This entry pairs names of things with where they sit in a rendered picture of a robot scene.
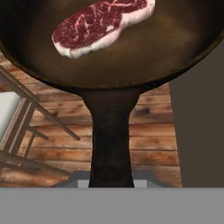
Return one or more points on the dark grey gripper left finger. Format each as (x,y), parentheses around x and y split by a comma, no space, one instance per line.
(79,178)

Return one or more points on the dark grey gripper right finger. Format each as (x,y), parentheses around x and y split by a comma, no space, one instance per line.
(143,178)

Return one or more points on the dark cast iron pan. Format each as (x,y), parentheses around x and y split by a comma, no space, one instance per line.
(110,131)

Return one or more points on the raw red steak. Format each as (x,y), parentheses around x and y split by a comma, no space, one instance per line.
(87,29)

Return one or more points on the dark brown counter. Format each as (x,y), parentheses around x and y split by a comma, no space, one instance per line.
(201,125)

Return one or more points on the brown wooden chair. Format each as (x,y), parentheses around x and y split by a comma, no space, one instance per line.
(20,122)

